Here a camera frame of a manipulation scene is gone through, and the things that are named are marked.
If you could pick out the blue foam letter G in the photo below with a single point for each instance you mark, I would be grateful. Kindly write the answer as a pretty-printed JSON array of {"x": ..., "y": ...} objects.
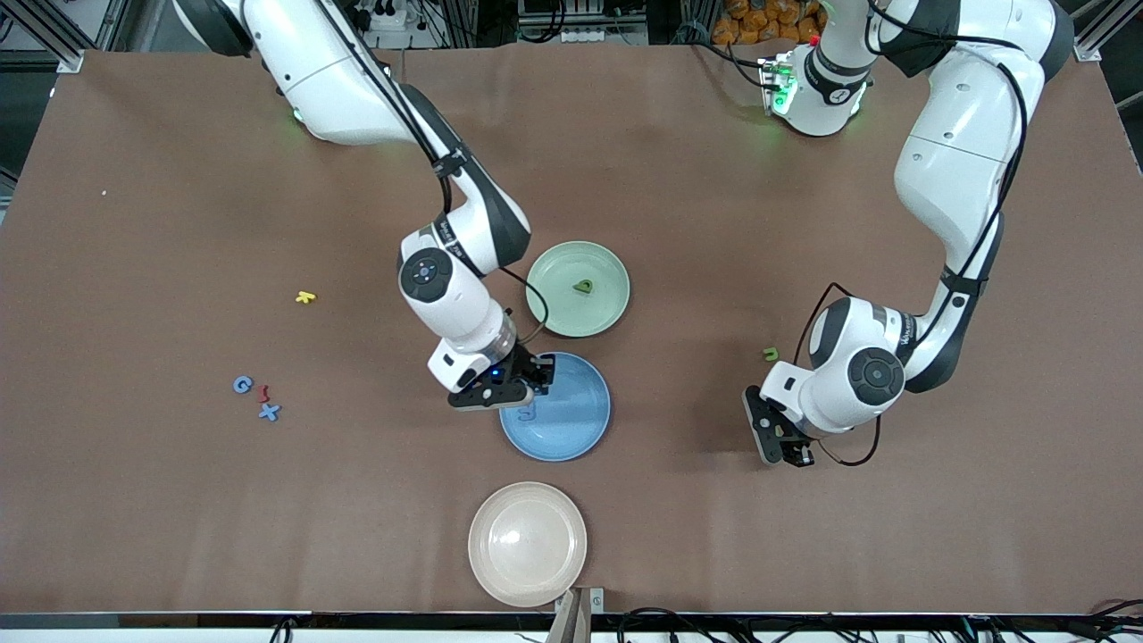
[{"x": 236, "y": 385}]

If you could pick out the table cover mat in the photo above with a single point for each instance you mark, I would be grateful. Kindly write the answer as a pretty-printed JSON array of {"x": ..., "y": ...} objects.
[{"x": 714, "y": 536}]

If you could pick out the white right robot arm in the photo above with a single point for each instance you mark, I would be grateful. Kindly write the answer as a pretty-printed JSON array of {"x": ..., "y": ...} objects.
[{"x": 330, "y": 80}]

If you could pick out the beige plate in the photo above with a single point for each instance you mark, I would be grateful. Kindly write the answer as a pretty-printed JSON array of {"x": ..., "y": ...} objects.
[{"x": 527, "y": 554}]

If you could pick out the blue foam letter X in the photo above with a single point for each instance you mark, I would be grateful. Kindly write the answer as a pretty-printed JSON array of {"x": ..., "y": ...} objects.
[{"x": 269, "y": 412}]

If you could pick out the white power strip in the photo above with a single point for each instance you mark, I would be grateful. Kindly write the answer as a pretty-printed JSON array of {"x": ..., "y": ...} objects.
[
  {"x": 607, "y": 36},
  {"x": 391, "y": 18}
]

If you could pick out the light green plate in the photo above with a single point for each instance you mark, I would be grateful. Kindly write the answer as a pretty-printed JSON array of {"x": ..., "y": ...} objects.
[{"x": 598, "y": 313}]

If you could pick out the yellow foam letter K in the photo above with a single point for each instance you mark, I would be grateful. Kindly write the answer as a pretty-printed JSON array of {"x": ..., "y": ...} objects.
[{"x": 305, "y": 297}]

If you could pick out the blue plate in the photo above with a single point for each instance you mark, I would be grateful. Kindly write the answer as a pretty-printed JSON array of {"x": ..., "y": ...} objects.
[{"x": 571, "y": 424}]

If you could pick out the aluminium frame profile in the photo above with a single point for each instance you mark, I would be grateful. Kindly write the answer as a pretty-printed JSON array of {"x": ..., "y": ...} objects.
[
  {"x": 1098, "y": 40},
  {"x": 62, "y": 49}
]

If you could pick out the green foam number 9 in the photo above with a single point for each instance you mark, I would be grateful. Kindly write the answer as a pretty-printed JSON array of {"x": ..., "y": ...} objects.
[{"x": 585, "y": 289}]

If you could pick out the small metal bracket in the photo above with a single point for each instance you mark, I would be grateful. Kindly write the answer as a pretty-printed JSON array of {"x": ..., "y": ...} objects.
[{"x": 596, "y": 603}]

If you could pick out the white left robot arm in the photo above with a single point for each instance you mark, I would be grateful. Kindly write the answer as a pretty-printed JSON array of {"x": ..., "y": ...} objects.
[{"x": 964, "y": 152}]

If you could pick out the bag of orange fruit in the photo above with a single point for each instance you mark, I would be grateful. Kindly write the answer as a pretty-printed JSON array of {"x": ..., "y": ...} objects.
[{"x": 759, "y": 22}]

